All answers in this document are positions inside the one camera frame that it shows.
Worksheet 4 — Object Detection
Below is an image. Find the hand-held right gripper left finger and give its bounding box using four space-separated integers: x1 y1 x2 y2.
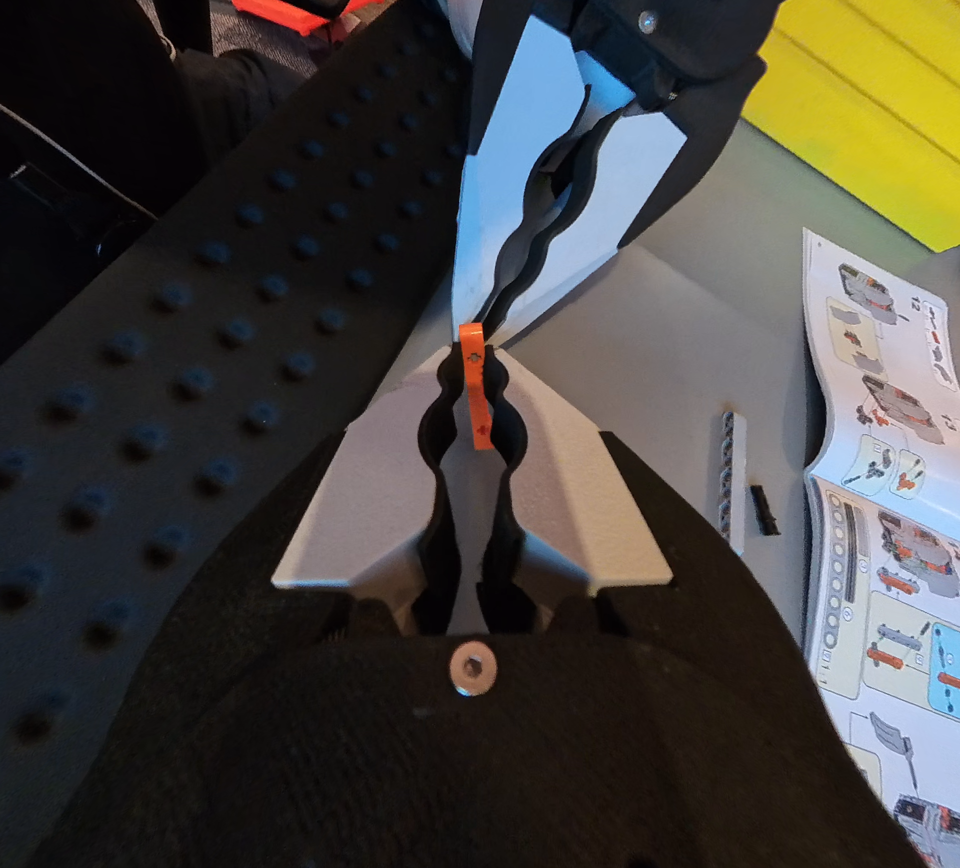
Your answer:
271 347 460 635

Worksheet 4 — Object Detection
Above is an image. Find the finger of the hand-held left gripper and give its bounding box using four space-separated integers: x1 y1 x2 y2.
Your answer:
486 103 691 349
450 13 595 344

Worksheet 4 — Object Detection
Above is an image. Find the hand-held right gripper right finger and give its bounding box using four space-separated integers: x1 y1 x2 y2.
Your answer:
478 347 674 635

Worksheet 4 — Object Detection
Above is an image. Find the orange toothed brick piece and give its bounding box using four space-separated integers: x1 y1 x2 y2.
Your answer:
458 321 497 451

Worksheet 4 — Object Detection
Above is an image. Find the grey desk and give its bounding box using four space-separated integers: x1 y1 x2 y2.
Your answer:
390 118 942 667

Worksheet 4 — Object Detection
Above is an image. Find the long grey holed beam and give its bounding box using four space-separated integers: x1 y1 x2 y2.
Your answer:
717 410 750 556

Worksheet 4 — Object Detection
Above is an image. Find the black connector pin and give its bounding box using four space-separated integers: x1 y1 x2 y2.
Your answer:
749 483 782 537

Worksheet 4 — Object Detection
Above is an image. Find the yellow plastic bin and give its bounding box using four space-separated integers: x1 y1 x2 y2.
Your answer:
741 0 960 256

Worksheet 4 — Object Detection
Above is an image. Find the dark studded baseplate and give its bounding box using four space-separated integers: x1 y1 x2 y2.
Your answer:
0 0 483 868

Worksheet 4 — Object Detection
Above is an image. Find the building instruction booklet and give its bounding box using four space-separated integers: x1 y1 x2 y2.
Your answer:
801 227 960 868

